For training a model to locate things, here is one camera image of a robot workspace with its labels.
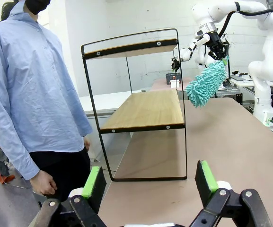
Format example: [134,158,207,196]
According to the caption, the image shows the black face mask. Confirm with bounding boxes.
[24,0,51,16]

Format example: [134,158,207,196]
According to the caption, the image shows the person's left forearm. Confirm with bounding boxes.
[76,104,94,139]

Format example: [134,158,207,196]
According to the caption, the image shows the dark haired background person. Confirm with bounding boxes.
[0,1,18,22]

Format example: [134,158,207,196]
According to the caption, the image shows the person's left hand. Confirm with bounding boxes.
[83,136,91,152]

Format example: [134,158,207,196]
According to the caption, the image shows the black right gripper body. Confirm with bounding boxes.
[207,31,225,52]

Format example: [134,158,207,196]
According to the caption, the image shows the grey metal workbench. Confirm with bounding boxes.
[215,78,256,105]

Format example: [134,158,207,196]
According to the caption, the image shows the black plastic crate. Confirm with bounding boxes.
[166,72,182,86]

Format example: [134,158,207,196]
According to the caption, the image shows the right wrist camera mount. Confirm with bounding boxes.
[194,29,211,47]

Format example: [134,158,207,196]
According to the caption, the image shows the black background gripper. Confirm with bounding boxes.
[171,56,181,73]

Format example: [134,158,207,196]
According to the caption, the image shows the person in blue shirt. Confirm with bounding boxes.
[0,0,93,181]

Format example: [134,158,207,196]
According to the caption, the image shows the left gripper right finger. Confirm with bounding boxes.
[188,159,273,227]

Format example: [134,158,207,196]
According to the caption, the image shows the pink background table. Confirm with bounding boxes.
[149,78,191,93]

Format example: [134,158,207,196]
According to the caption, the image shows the person's right hand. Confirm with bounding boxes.
[29,169,58,196]

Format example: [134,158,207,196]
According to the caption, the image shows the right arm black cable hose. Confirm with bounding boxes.
[218,9,273,38]

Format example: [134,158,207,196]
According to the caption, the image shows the black frame wooden shelf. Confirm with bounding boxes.
[80,28,188,182]

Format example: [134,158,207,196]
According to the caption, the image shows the teal microfibre duster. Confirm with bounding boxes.
[185,55,229,109]

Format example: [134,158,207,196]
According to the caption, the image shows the white table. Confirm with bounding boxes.
[79,89,146,119]

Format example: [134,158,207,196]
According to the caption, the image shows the black trousers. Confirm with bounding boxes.
[28,146,92,209]

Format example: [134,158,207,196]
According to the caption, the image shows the person's right forearm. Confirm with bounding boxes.
[0,111,41,181]

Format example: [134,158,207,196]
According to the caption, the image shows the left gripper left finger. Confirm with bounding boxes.
[35,166,107,227]

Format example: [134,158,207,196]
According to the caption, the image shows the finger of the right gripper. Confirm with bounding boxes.
[208,50,220,61]
[220,43,230,60]

